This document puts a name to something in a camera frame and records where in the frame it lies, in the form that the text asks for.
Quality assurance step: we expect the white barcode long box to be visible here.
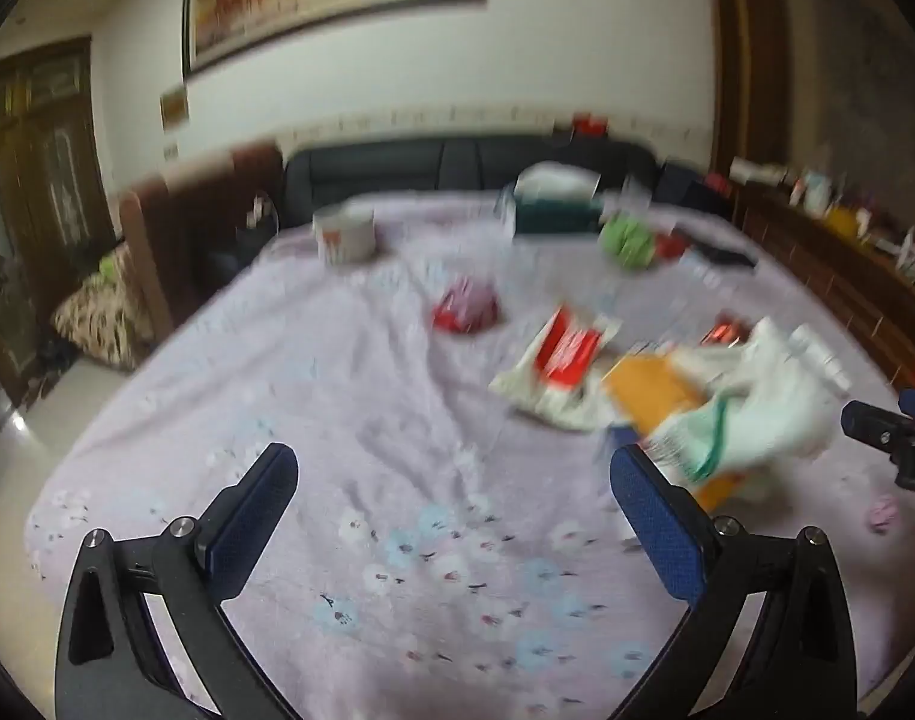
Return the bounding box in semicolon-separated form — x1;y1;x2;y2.
789;323;853;395

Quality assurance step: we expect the dark red snack wrapper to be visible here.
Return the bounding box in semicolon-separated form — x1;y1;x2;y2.
700;314;752;348

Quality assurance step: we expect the orange long box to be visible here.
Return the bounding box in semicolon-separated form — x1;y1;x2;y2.
602;355;745;514

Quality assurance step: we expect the cream red paper bag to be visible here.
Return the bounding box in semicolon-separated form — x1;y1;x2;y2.
488;304;623;433

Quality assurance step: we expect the white blue medicine box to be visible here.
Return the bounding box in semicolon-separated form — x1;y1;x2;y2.
431;277;500;335

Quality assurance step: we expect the red white foot-patch box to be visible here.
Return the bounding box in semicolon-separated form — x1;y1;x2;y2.
533;305;604;392

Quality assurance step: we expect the wooden brick-pattern counter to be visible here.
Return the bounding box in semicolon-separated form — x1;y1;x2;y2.
734;184;915;390

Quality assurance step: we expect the yellow container on counter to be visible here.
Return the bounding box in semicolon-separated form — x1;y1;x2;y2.
823;205;859;241

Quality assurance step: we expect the black pistol-shaped object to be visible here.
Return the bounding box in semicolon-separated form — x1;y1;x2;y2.
690;239;757;270

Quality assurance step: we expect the red flat pouch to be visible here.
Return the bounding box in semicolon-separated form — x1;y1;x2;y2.
654;232;690;262

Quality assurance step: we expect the dark bag beside sofa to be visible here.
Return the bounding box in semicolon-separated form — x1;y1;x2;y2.
652;161;734;221

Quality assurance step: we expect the green crumpled cloth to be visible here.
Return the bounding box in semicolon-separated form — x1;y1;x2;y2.
599;213;656;270

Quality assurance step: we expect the floral cushion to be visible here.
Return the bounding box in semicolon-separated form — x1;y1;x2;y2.
50;242;156;372

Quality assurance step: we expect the floral lilac tablecloth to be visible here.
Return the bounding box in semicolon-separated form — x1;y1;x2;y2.
25;197;895;718

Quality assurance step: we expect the dark green tissue box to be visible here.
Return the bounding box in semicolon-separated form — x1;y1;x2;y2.
496;161;604;238

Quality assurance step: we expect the red item on sofa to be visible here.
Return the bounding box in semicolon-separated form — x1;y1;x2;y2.
553;112;608;138

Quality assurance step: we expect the brown armchair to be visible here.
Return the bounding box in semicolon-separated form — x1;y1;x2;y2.
117;140;283;343

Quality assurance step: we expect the wooden glass door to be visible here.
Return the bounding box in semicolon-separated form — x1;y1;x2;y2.
0;37;116;405

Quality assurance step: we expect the white mug red logo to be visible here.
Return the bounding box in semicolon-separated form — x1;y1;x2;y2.
313;205;377;266

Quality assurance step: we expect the black leather sofa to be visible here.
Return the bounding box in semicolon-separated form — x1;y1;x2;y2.
277;133;661;227

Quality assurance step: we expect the small wall plaque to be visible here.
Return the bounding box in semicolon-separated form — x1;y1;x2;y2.
160;85;189;132

